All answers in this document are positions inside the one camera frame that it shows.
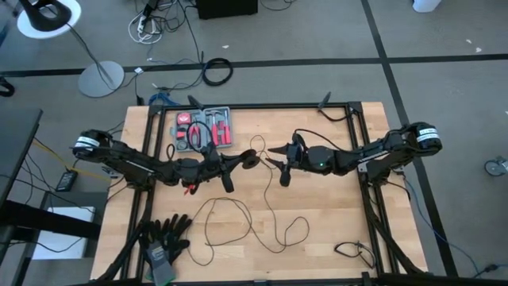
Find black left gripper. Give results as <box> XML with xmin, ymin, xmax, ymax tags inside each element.
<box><xmin>200</xmin><ymin>153</ymin><xmax>247</xmax><ymax>195</ymax></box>

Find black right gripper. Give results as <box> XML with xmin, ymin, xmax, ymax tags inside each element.
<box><xmin>265</xmin><ymin>145</ymin><xmax>311</xmax><ymax>188</ymax></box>

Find long thin black cord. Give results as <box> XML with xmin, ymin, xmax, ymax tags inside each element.
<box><xmin>185</xmin><ymin>133</ymin><xmax>311</xmax><ymax>267</ymax></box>

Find black work glove grey cuff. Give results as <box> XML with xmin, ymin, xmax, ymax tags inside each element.
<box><xmin>139</xmin><ymin>220</ymin><xmax>178</xmax><ymax>286</ymax></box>

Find grey round stand base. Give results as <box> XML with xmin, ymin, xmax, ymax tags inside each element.
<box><xmin>77</xmin><ymin>60</ymin><xmax>125</xmax><ymax>99</ymax></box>

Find black box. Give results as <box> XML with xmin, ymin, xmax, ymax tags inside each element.
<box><xmin>195</xmin><ymin>0</ymin><xmax>260</xmax><ymax>21</ymax></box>

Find black power adapter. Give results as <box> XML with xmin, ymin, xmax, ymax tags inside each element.
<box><xmin>55</xmin><ymin>169</ymin><xmax>79</xmax><ymax>193</ymax></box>

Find white power strip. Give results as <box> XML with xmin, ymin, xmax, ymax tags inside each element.
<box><xmin>127</xmin><ymin>10</ymin><xmax>164</xmax><ymax>45</ymax></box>

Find white cabinet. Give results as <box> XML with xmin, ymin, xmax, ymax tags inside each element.
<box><xmin>31</xmin><ymin>205</ymin><xmax>97</xmax><ymax>261</ymax></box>

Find grey caster wheel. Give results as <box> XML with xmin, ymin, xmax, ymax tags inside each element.
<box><xmin>483</xmin><ymin>156</ymin><xmax>508</xmax><ymax>177</ymax></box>

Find white container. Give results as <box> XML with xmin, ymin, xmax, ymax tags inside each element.
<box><xmin>412</xmin><ymin>0</ymin><xmax>443</xmax><ymax>14</ymax></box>

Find black desk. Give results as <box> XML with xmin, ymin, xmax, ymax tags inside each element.
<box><xmin>0</xmin><ymin>107</ymin><xmax>102</xmax><ymax>242</ymax></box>

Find black floor plug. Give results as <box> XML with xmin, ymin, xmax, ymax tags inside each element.
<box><xmin>473</xmin><ymin>262</ymin><xmax>502</xmax><ymax>279</ymax></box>

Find long red handled screwdriver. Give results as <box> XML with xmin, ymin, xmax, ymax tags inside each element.
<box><xmin>220</xmin><ymin>111</ymin><xmax>233</xmax><ymax>145</ymax></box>

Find red handled hammer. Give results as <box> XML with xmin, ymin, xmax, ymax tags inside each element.
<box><xmin>205</xmin><ymin>110</ymin><xmax>223</xmax><ymax>147</ymax></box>

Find red handled pliers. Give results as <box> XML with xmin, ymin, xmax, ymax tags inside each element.
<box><xmin>187</xmin><ymin>114</ymin><xmax>202</xmax><ymax>146</ymax></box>

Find black frame cable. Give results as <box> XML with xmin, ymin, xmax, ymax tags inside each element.
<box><xmin>318</xmin><ymin>107</ymin><xmax>353</xmax><ymax>123</ymax></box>

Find black pointed bracket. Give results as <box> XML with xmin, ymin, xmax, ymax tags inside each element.
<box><xmin>187</xmin><ymin>94</ymin><xmax>206</xmax><ymax>110</ymax></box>
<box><xmin>317</xmin><ymin>91</ymin><xmax>333</xmax><ymax>110</ymax></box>

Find coiled black floor cable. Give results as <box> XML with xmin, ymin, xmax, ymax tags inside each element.
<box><xmin>202</xmin><ymin>56</ymin><xmax>235</xmax><ymax>87</ymax></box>

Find blue cable bundle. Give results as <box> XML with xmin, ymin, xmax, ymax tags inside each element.
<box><xmin>148</xmin><ymin>91</ymin><xmax>172</xmax><ymax>107</ymax></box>

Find small tangled black cord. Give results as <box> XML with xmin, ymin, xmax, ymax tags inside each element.
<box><xmin>334</xmin><ymin>240</ymin><xmax>377</xmax><ymax>270</ymax></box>

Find blue floor cable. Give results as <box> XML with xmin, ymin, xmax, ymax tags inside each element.
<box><xmin>403</xmin><ymin>178</ymin><xmax>482</xmax><ymax>276</ymax></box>

